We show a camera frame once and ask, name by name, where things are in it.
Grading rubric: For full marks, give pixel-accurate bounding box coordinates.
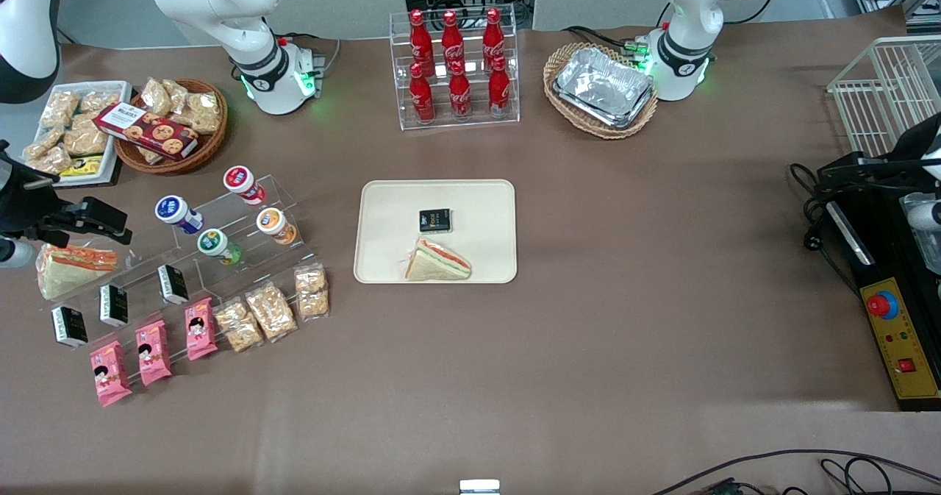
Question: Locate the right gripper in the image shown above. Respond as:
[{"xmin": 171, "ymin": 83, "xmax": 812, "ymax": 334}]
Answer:
[{"xmin": 0, "ymin": 142, "xmax": 134, "ymax": 269}]

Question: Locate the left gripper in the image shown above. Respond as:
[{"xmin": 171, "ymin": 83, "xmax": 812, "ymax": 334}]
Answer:
[{"xmin": 817, "ymin": 113, "xmax": 941, "ymax": 232}]

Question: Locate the green gum bottle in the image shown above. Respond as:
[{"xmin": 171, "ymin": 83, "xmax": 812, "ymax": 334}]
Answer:
[{"xmin": 197, "ymin": 229, "xmax": 243, "ymax": 266}]

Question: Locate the blue gum bottle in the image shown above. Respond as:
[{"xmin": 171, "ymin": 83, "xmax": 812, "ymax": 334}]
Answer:
[{"xmin": 155, "ymin": 196, "xmax": 204, "ymax": 235}]

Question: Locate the shiny metal mould tray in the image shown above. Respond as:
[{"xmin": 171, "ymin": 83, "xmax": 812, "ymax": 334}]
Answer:
[{"xmin": 901, "ymin": 192, "xmax": 941, "ymax": 277}]

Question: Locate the red gum bottle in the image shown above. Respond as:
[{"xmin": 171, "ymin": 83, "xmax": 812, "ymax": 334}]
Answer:
[{"xmin": 223, "ymin": 165, "xmax": 267, "ymax": 206}]

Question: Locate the orange gum bottle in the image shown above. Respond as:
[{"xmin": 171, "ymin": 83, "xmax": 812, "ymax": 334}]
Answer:
[{"xmin": 256, "ymin": 208, "xmax": 298, "ymax": 246}]

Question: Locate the aluminium foil tray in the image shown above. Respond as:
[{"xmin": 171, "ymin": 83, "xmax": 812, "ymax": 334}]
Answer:
[
  {"xmin": 557, "ymin": 96, "xmax": 654, "ymax": 130},
  {"xmin": 553, "ymin": 46, "xmax": 655, "ymax": 124}
]

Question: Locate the beige plastic tray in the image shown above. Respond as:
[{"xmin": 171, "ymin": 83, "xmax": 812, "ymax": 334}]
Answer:
[{"xmin": 354, "ymin": 179, "xmax": 518, "ymax": 285}]

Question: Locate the yellow snack packet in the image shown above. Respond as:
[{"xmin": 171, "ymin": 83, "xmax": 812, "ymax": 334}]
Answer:
[{"xmin": 59, "ymin": 155, "xmax": 104, "ymax": 178}]

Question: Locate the wrapped triangle sandwich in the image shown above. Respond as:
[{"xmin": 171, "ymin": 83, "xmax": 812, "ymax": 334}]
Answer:
[
  {"xmin": 403, "ymin": 236, "xmax": 472, "ymax": 282},
  {"xmin": 37, "ymin": 242, "xmax": 118, "ymax": 301}
]

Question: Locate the small black white box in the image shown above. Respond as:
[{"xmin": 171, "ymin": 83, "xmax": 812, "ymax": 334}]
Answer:
[
  {"xmin": 99, "ymin": 283, "xmax": 129, "ymax": 328},
  {"xmin": 51, "ymin": 306, "xmax": 89, "ymax": 349},
  {"xmin": 158, "ymin": 264, "xmax": 190, "ymax": 306}
]

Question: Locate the dark red cookie box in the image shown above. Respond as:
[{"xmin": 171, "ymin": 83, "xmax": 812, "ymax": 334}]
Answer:
[{"xmin": 93, "ymin": 103, "xmax": 199, "ymax": 161}]

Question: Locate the red emergency stop button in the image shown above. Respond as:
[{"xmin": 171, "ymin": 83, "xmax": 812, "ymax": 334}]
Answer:
[{"xmin": 866, "ymin": 291, "xmax": 899, "ymax": 321}]

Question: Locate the white rectangular dish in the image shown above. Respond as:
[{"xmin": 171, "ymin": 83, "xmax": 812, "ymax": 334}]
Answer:
[{"xmin": 22, "ymin": 81, "xmax": 133, "ymax": 187}]

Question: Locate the round brown wicker basket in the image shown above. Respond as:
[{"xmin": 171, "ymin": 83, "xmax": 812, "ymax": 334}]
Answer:
[{"xmin": 114, "ymin": 78, "xmax": 229, "ymax": 176}]

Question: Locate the pink snack packet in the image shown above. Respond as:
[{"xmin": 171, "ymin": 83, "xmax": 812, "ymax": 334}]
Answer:
[
  {"xmin": 90, "ymin": 341, "xmax": 133, "ymax": 407},
  {"xmin": 135, "ymin": 320, "xmax": 173, "ymax": 387},
  {"xmin": 185, "ymin": 297, "xmax": 219, "ymax": 361}
]

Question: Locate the clear acrylic tiered stand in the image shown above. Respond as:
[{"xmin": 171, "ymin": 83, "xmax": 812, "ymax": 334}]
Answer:
[{"xmin": 44, "ymin": 175, "xmax": 326, "ymax": 350}]

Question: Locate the clear rice cracker packet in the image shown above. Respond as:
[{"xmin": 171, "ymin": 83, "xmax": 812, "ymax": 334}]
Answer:
[
  {"xmin": 214, "ymin": 298, "xmax": 264, "ymax": 354},
  {"xmin": 245, "ymin": 282, "xmax": 298, "ymax": 343},
  {"xmin": 295, "ymin": 264, "xmax": 330, "ymax": 321}
]

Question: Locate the oval light wicker basket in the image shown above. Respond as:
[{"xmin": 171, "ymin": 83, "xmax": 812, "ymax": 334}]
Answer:
[{"xmin": 543, "ymin": 42, "xmax": 659, "ymax": 140}]

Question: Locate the red cola bottle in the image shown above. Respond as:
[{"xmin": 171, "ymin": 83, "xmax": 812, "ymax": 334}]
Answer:
[
  {"xmin": 409, "ymin": 63, "xmax": 436, "ymax": 124},
  {"xmin": 441, "ymin": 11, "xmax": 465, "ymax": 75},
  {"xmin": 448, "ymin": 61, "xmax": 473, "ymax": 121},
  {"xmin": 488, "ymin": 56, "xmax": 511, "ymax": 117},
  {"xmin": 409, "ymin": 10, "xmax": 435, "ymax": 76},
  {"xmin": 482, "ymin": 7, "xmax": 507, "ymax": 69}
]

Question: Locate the clear acrylic bottle rack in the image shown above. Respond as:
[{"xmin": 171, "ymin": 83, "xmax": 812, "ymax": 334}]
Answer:
[{"xmin": 390, "ymin": 4, "xmax": 520, "ymax": 132}]

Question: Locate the white wire basket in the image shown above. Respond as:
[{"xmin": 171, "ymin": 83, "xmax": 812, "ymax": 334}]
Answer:
[{"xmin": 827, "ymin": 35, "xmax": 941, "ymax": 159}]

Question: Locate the black machine power cable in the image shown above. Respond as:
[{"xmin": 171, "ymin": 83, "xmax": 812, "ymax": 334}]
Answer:
[{"xmin": 789, "ymin": 163, "xmax": 861, "ymax": 297}]

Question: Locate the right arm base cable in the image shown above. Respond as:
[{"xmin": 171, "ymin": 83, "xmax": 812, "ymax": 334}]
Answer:
[{"xmin": 276, "ymin": 32, "xmax": 343, "ymax": 99}]

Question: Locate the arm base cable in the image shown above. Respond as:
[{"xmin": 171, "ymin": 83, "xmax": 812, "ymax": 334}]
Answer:
[
  {"xmin": 276, "ymin": 32, "xmax": 343, "ymax": 99},
  {"xmin": 562, "ymin": 24, "xmax": 662, "ymax": 60}
]

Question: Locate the left arm base cable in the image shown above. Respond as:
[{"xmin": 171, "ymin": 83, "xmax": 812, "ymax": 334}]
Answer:
[{"xmin": 562, "ymin": 24, "xmax": 662, "ymax": 60}]

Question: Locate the long black cable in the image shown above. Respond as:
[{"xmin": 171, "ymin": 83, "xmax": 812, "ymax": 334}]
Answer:
[{"xmin": 651, "ymin": 448, "xmax": 941, "ymax": 495}]

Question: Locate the looped black cable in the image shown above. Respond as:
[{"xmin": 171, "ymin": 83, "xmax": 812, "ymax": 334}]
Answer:
[{"xmin": 820, "ymin": 456, "xmax": 899, "ymax": 495}]

